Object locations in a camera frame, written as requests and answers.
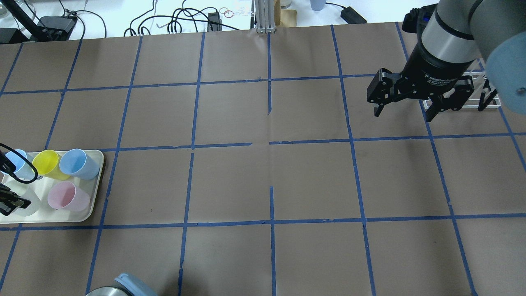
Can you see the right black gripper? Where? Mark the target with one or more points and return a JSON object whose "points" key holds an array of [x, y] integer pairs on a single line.
{"points": [[432, 70]]}

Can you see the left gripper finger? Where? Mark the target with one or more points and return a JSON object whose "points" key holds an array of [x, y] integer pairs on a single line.
{"points": [[10, 201]]}

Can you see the white plastic cup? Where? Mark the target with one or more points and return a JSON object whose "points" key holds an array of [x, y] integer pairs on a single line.
{"points": [[27, 193]]}

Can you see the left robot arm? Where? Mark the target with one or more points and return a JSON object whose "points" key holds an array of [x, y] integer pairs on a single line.
{"points": [[127, 284]]}

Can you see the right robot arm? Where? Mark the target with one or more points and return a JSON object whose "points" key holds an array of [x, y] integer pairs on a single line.
{"points": [[451, 35]]}

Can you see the light blue cup near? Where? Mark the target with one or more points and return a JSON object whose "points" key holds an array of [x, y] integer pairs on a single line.
{"points": [[23, 170]]}

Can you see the yellow plastic cup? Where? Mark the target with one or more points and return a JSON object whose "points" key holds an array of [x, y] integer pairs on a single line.
{"points": [[47, 164]]}

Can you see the pink plastic cup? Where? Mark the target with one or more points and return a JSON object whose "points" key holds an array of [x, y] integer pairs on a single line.
{"points": [[66, 195]]}

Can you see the blue plastic cup far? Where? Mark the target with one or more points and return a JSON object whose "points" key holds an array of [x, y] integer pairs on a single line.
{"points": [[78, 163]]}

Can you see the light blue cup on desk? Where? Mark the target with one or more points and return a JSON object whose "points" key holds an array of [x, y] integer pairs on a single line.
{"points": [[317, 5]]}

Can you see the black power adapter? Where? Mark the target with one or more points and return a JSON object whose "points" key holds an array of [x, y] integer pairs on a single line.
{"points": [[350, 16]]}

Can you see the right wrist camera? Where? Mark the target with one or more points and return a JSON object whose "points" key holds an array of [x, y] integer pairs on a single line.
{"points": [[417, 19]]}

